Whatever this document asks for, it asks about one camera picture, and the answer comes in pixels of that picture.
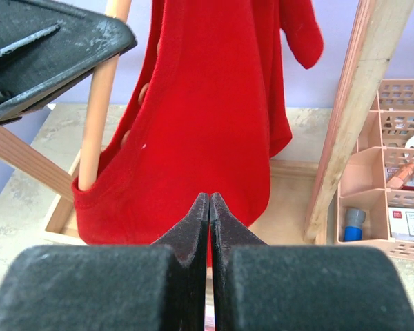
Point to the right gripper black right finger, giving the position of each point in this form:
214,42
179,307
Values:
300,287

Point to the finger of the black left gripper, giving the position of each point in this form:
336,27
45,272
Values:
47,47

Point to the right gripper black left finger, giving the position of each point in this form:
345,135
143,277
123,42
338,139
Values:
112,287

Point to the wooden hanger with metal hook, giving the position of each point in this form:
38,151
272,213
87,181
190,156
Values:
137,15

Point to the red t shirt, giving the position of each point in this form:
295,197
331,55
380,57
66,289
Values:
207,115

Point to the grey and blue tube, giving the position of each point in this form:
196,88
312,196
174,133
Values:
354,219

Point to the peach plastic file organizer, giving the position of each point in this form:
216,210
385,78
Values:
388,126

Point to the white box with red logo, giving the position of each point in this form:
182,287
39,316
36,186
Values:
401,222

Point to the copper coloured stick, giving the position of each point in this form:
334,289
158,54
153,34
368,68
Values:
398,177

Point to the wooden clothes rack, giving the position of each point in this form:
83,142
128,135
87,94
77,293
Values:
301,191

